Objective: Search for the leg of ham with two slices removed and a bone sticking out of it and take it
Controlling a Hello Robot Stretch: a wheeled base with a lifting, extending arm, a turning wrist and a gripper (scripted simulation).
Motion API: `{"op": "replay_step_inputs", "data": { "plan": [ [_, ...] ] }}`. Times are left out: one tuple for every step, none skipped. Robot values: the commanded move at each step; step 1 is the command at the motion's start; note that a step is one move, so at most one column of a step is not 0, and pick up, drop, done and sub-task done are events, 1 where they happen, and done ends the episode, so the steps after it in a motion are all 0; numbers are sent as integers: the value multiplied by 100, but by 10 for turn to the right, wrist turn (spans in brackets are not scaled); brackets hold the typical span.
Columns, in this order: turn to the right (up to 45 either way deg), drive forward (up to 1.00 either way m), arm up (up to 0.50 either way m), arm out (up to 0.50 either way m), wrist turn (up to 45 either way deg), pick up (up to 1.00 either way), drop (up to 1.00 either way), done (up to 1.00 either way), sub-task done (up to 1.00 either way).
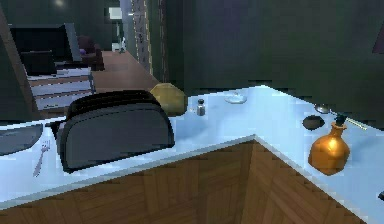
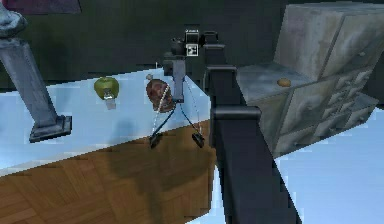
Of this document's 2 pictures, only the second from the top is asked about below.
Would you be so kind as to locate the wooden table with pale top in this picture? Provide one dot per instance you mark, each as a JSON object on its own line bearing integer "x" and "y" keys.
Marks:
{"x": 100, "y": 186}

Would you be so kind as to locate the brown potato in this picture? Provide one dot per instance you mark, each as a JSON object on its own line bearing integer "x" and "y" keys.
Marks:
{"x": 284, "y": 82}

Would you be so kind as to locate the grey stone statue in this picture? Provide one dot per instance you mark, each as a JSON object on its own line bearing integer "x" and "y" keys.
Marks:
{"x": 30, "y": 86}

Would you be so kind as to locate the green apple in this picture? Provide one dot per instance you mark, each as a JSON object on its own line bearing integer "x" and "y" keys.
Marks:
{"x": 106, "y": 85}

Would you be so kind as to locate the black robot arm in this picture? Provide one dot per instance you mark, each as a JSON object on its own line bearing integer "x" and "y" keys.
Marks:
{"x": 243, "y": 160}

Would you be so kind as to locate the small grey shaker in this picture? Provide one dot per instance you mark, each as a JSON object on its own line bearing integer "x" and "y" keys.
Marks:
{"x": 109, "y": 101}

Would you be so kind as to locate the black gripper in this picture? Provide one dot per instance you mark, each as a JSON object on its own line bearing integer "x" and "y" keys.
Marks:
{"x": 178, "y": 80}

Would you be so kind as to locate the grey chest of drawers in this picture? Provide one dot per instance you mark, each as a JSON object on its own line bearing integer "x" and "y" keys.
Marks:
{"x": 316, "y": 66}

